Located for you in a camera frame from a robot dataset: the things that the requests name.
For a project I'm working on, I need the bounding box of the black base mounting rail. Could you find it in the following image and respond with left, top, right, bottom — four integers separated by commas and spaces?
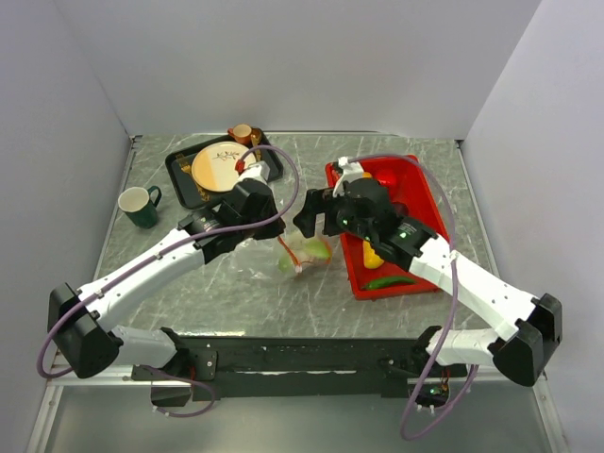
129, 327, 468, 407

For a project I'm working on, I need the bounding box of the clear zip top bag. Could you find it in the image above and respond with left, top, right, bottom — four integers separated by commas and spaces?
233, 231, 333, 283

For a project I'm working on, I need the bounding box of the white cauliflower with leaves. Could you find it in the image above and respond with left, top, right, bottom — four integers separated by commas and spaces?
277, 232, 332, 276

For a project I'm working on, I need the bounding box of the small orange cup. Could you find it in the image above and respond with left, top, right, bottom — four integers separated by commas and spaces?
227, 124, 253, 145

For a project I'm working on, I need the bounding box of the yellow mango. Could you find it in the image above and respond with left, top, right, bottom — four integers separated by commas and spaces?
362, 241, 384, 270

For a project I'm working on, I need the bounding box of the green chili pepper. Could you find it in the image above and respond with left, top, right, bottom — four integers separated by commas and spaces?
362, 276, 415, 291

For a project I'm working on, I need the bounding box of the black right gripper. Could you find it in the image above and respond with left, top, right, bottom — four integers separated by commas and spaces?
293, 187, 376, 242

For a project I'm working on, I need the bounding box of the black serving tray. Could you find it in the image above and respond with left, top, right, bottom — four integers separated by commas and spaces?
164, 134, 284, 210

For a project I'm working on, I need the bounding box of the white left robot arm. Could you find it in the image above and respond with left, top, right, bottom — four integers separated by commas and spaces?
47, 177, 284, 379

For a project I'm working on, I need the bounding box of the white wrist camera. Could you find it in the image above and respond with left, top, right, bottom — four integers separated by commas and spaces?
332, 157, 364, 197
236, 160, 270, 184

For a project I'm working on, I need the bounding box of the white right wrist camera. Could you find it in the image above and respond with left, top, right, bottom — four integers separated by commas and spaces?
332, 157, 364, 197

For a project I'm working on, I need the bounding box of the cream floral plate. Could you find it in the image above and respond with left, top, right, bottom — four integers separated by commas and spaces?
191, 142, 247, 193

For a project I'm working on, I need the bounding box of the red bell pepper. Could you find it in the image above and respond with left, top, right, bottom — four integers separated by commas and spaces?
374, 168, 397, 189

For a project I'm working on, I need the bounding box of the dark green mug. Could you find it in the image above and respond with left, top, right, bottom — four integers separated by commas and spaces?
117, 186, 162, 229

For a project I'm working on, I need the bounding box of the red plastic bin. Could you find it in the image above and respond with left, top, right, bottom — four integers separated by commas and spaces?
341, 155, 449, 300

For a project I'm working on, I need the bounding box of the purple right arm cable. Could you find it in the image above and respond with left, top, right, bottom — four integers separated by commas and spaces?
348, 153, 478, 442

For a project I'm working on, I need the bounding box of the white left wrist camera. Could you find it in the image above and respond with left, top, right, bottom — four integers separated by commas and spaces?
236, 160, 270, 184

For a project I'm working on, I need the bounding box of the gold fork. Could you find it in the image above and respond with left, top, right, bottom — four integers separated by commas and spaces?
176, 153, 210, 202

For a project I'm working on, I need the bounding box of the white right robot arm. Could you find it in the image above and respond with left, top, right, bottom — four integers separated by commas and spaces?
294, 177, 562, 387

